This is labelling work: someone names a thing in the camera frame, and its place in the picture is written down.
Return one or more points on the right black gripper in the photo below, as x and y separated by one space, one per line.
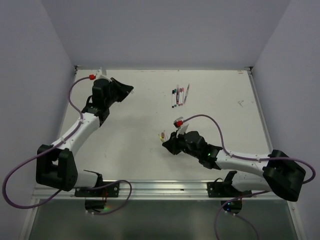
171 143

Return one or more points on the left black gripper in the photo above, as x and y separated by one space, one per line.
124 90

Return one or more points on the brown capped white pen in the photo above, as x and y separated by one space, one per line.
165 136

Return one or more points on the dark purple pen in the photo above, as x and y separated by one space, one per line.
186 93

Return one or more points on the pink capped white pen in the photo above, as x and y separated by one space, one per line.
181 96

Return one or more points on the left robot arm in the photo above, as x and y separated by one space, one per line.
55 163

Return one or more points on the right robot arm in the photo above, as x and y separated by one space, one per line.
282 176

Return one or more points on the black capped white pen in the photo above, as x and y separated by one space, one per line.
172 95

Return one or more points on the teal capped white pen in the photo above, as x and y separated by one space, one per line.
175 98

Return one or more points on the magenta pen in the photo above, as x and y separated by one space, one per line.
177 95

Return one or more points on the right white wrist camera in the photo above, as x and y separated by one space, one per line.
180 126

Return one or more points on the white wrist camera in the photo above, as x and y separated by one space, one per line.
180 126
99 74

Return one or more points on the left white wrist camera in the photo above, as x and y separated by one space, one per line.
99 74

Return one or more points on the aluminium mounting rail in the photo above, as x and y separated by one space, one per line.
154 190

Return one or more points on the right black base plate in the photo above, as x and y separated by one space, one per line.
224 190

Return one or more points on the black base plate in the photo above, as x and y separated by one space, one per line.
109 190
224 190

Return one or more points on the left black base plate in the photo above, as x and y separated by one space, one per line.
109 190

